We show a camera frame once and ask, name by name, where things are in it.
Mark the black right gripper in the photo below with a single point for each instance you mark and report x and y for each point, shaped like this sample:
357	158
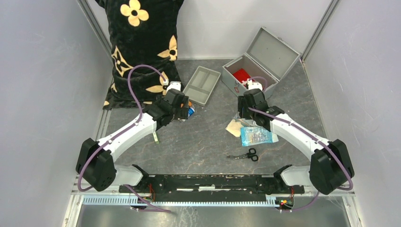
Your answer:
241	105

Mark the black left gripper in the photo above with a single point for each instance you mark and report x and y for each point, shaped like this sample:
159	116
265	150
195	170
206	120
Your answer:
182	112

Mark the red first aid pouch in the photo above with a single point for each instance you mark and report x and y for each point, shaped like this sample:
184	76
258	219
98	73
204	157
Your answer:
242	76

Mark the silver metal case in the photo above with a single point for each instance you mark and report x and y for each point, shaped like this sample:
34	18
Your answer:
267	60

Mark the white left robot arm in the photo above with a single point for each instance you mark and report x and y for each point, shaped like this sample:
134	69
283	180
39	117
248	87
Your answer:
96	166

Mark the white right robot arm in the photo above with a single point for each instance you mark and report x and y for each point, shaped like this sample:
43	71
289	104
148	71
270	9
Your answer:
330	166

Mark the clear bag of wipes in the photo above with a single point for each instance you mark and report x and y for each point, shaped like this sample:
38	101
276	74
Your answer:
244	122

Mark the grey plastic divider tray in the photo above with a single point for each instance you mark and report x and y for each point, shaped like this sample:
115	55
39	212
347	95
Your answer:
201	85

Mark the blue gauze packet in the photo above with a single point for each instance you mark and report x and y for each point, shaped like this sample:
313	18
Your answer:
255	135

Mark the black floral velvet cloth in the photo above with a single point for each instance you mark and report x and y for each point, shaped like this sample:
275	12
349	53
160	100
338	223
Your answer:
143	37

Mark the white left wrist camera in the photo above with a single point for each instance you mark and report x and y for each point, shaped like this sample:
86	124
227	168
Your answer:
173	85

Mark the black handled scissors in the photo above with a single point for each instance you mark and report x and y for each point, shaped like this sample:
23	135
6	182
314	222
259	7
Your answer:
251	154

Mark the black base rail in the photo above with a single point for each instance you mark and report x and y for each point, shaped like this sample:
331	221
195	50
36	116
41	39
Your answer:
213	188

